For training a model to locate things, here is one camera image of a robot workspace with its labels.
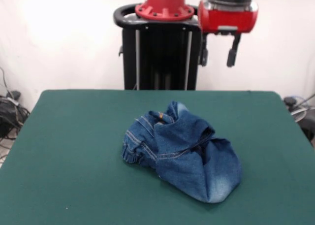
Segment black power adapter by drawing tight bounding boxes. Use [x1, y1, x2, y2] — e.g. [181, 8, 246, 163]
[6, 90, 22, 100]

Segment blue denim jeans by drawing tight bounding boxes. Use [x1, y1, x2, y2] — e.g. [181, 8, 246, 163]
[120, 100, 243, 204]

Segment black cable tangle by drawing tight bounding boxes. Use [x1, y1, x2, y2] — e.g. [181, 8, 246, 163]
[0, 66, 32, 161]

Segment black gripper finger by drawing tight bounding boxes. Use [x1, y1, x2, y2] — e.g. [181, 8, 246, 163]
[226, 34, 242, 67]
[200, 32, 209, 67]

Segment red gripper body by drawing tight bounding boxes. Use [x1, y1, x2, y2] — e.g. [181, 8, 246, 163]
[198, 0, 259, 36]

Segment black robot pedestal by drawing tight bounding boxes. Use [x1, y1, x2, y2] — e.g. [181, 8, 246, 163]
[113, 3, 205, 91]

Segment dark grey stand base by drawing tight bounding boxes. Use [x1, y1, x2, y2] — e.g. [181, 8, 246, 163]
[299, 113, 315, 147]

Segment dark green table cloth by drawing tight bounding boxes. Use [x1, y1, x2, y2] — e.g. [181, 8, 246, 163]
[0, 89, 315, 225]

